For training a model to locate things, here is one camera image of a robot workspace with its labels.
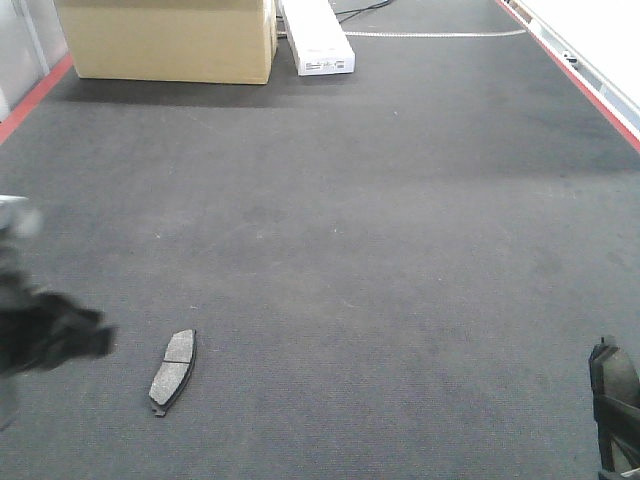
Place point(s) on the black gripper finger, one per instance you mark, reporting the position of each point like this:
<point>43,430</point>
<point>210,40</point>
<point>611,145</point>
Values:
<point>618,437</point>

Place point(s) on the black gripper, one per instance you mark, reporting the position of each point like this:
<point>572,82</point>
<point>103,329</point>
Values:
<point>69,330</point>

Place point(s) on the grey brake pad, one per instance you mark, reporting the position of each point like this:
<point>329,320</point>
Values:
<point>613,374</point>
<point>174,371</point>

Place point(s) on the dark grey conveyor belt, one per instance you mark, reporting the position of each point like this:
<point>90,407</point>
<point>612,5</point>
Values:
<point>394,274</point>

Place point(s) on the large cardboard box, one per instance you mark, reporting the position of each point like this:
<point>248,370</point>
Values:
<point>220,42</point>

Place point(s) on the long white carton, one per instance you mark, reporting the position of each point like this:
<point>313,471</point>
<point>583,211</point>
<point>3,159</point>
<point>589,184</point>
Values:
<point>317,41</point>

